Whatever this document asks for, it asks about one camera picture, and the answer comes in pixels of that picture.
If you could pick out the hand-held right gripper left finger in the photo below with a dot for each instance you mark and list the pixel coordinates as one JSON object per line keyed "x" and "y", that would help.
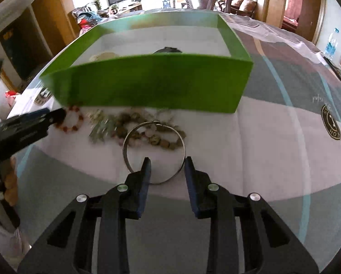
{"x": 144, "y": 182}

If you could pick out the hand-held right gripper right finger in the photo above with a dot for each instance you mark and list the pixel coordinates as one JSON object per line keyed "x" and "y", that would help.
{"x": 191, "y": 182}

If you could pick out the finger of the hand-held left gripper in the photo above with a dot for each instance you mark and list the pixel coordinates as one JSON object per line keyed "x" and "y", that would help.
{"x": 36, "y": 116}
{"x": 25, "y": 138}

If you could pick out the silver bangle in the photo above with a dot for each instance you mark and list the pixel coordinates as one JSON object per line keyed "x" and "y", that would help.
{"x": 124, "y": 147}

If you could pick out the green cardboard box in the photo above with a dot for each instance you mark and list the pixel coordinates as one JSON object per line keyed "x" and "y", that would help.
{"x": 159, "y": 85}

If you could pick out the black jewelry piece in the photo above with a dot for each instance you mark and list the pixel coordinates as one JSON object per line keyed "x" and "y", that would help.
{"x": 167, "y": 50}

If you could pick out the person's left hand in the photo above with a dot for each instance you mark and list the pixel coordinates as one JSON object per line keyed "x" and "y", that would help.
{"x": 11, "y": 184}

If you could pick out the red bag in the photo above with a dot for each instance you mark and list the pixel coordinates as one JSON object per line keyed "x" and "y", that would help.
{"x": 10, "y": 97}

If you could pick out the printed tablecloth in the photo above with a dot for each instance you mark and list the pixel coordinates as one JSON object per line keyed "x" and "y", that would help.
{"x": 273, "y": 154}

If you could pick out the dark wooden armchair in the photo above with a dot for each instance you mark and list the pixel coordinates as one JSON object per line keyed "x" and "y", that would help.
{"x": 79, "y": 12}

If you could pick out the wooden television cabinet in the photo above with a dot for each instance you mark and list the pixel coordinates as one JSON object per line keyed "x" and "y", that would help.
{"x": 130, "y": 7}

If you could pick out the pack of water bottles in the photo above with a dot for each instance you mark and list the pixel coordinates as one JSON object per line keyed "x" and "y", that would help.
{"x": 165, "y": 2}

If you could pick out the clear water bottle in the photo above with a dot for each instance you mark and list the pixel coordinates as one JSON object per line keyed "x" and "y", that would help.
{"x": 331, "y": 44}

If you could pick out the wooden door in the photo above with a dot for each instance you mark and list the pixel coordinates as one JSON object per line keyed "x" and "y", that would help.
{"x": 308, "y": 8}

